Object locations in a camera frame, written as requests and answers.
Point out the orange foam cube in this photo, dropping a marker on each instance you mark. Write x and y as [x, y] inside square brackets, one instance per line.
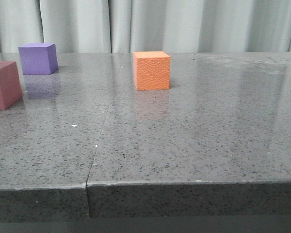
[151, 70]

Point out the grey pleated curtain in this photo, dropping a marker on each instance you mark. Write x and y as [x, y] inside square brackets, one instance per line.
[121, 26]

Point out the purple foam cube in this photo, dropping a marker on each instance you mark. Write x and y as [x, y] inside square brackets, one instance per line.
[38, 58]

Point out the red foam cube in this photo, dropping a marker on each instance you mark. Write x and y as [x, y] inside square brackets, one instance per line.
[10, 88]

